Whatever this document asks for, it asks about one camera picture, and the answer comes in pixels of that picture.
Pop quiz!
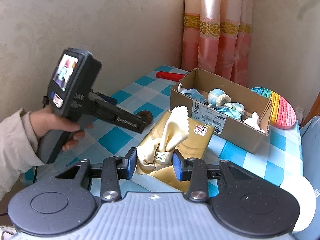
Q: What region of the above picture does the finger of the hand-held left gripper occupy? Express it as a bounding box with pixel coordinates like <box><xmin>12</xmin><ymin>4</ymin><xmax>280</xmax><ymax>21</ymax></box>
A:
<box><xmin>96</xmin><ymin>92</ymin><xmax>117</xmax><ymax>105</ymax></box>
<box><xmin>114</xmin><ymin>109</ymin><xmax>151</xmax><ymax>134</ymax></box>

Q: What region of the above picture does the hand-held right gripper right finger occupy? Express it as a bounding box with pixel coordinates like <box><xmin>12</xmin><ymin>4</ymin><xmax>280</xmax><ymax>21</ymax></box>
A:
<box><xmin>173</xmin><ymin>150</ymin><xmax>263</xmax><ymax>203</ymax></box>

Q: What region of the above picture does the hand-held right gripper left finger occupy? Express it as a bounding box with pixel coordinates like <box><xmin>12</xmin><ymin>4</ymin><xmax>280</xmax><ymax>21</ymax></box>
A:
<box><xmin>45</xmin><ymin>148</ymin><xmax>138</xmax><ymax>203</ymax></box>

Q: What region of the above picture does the brown scrunchie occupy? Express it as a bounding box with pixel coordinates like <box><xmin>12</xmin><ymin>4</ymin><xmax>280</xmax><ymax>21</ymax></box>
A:
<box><xmin>136</xmin><ymin>110</ymin><xmax>153</xmax><ymax>126</ymax></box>

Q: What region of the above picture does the cream cloth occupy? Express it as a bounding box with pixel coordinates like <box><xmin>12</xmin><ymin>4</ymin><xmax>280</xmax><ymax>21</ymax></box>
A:
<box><xmin>136</xmin><ymin>106</ymin><xmax>189</xmax><ymax>174</ymax></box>

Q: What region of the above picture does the cardboard box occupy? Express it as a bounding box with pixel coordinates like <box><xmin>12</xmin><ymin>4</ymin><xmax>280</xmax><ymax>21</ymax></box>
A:
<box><xmin>170</xmin><ymin>68</ymin><xmax>273</xmax><ymax>153</ymax></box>

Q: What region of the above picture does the blue tinsel sachet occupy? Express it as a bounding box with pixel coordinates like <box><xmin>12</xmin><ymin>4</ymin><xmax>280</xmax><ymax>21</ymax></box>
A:
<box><xmin>217</xmin><ymin>104</ymin><xmax>235</xmax><ymax>113</ymax></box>

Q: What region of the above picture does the cream scrunchie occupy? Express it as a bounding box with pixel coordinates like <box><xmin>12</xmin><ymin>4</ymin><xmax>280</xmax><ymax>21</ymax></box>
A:
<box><xmin>216</xmin><ymin>94</ymin><xmax>233</xmax><ymax>108</ymax></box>

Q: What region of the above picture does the white cloth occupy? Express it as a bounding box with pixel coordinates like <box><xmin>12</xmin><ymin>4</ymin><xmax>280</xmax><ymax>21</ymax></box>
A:
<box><xmin>244</xmin><ymin>112</ymin><xmax>267</xmax><ymax>133</ymax></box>

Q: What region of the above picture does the light blue soft item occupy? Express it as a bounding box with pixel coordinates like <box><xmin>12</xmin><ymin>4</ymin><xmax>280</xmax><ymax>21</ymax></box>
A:
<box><xmin>225</xmin><ymin>104</ymin><xmax>245</xmax><ymax>120</ymax></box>

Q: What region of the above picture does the person's left hand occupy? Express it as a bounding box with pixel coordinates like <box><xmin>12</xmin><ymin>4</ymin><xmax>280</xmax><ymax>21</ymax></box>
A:
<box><xmin>30</xmin><ymin>105</ymin><xmax>94</xmax><ymax>152</ymax></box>

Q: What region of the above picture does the gold tissue pack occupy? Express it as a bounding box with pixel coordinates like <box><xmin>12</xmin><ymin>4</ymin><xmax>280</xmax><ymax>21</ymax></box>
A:
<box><xmin>131</xmin><ymin>110</ymin><xmax>215</xmax><ymax>193</ymax></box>

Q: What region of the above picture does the red plastic bar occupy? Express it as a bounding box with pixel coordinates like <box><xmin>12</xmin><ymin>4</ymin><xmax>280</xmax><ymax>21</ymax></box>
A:
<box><xmin>155</xmin><ymin>71</ymin><xmax>190</xmax><ymax>82</ymax></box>

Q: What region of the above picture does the blue face mask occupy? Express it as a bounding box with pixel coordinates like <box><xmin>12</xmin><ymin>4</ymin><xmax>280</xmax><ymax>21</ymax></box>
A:
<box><xmin>178</xmin><ymin>84</ymin><xmax>207</xmax><ymax>103</ymax></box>

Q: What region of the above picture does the blue checkered tablecloth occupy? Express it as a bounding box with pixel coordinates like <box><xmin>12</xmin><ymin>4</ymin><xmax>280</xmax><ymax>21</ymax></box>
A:
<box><xmin>24</xmin><ymin>65</ymin><xmax>304</xmax><ymax>193</ymax></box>

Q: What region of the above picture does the rainbow pop bubble toy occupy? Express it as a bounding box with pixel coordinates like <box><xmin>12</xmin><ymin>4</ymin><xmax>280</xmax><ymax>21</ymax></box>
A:
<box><xmin>251</xmin><ymin>87</ymin><xmax>297</xmax><ymax>130</ymax></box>

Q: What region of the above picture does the pink curtain with gold band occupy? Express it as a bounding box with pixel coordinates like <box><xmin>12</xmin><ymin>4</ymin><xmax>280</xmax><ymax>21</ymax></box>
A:
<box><xmin>181</xmin><ymin>0</ymin><xmax>253</xmax><ymax>87</ymax></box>

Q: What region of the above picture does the clear jar with white lid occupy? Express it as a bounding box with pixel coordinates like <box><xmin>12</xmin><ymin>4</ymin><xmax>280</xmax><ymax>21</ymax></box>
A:
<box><xmin>280</xmin><ymin>175</ymin><xmax>317</xmax><ymax>233</ymax></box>

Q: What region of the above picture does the small white plush bear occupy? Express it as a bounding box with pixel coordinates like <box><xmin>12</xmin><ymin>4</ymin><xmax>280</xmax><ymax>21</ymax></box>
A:
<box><xmin>296</xmin><ymin>106</ymin><xmax>305</xmax><ymax>124</ymax></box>

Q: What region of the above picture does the blue-grey bed sheet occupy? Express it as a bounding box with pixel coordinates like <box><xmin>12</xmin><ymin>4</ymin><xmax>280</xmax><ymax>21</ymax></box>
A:
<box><xmin>299</xmin><ymin>116</ymin><xmax>320</xmax><ymax>195</ymax></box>

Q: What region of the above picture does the wooden headboard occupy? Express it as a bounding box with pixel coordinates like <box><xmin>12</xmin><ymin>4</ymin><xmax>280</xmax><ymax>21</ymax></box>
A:
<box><xmin>300</xmin><ymin>100</ymin><xmax>318</xmax><ymax>130</ymax></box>

